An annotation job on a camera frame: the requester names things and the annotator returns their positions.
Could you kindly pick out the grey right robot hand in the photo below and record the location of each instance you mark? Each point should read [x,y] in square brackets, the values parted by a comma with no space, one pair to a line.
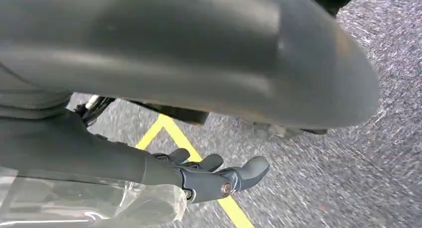
[197,55]

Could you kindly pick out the yellow floor tape outline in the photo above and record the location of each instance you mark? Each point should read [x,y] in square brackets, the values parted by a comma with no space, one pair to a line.
[178,135]

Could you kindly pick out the black robot foot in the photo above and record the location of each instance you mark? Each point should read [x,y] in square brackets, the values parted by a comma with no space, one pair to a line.
[179,116]

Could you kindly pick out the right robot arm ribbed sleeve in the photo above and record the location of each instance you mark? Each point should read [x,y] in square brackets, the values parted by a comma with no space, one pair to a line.
[29,102]

